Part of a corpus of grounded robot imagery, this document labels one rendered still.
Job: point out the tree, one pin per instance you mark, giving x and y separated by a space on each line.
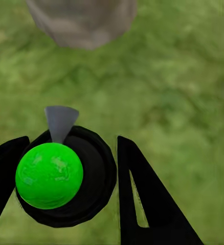
83 24

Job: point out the pesticide atomizer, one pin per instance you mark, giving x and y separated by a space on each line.
67 174

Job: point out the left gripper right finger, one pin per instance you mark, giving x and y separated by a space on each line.
167 224

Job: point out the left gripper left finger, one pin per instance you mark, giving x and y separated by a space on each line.
10 155

